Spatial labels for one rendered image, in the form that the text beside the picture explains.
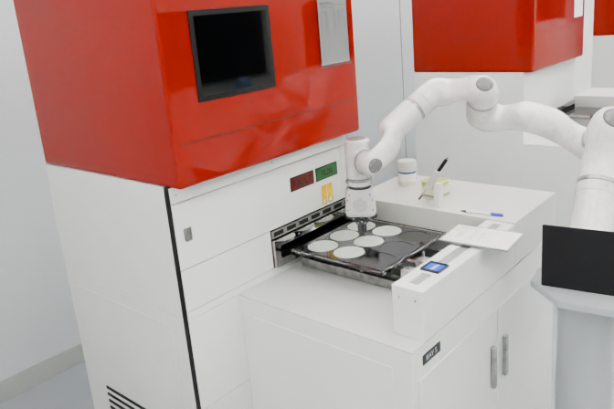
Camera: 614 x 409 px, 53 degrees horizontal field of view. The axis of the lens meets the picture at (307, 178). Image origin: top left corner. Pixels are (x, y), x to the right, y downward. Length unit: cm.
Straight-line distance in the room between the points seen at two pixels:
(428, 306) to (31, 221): 211
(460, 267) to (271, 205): 64
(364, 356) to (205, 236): 56
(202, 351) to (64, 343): 161
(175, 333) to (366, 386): 59
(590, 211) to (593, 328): 33
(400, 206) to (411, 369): 76
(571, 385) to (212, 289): 111
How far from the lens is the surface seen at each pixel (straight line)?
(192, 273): 183
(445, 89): 213
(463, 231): 195
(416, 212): 220
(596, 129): 203
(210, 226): 184
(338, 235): 214
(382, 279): 193
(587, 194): 198
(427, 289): 160
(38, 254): 326
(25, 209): 319
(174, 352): 200
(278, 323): 190
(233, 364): 205
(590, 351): 204
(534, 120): 209
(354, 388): 179
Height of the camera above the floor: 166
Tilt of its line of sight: 15 degrees down
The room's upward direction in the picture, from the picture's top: 5 degrees counter-clockwise
